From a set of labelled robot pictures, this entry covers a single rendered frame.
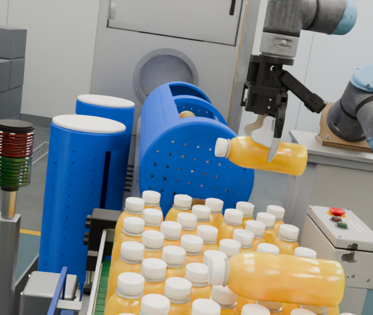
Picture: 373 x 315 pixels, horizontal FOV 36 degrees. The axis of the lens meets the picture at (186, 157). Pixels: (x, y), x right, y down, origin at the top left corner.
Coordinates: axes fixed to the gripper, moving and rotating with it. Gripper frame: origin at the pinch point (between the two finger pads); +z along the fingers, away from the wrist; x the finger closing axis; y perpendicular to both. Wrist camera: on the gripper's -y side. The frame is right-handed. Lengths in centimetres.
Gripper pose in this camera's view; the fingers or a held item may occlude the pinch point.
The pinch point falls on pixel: (269, 152)
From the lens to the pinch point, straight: 121.2
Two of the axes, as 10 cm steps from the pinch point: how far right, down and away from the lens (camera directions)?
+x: 0.7, 2.4, -9.7
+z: -1.5, 9.6, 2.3
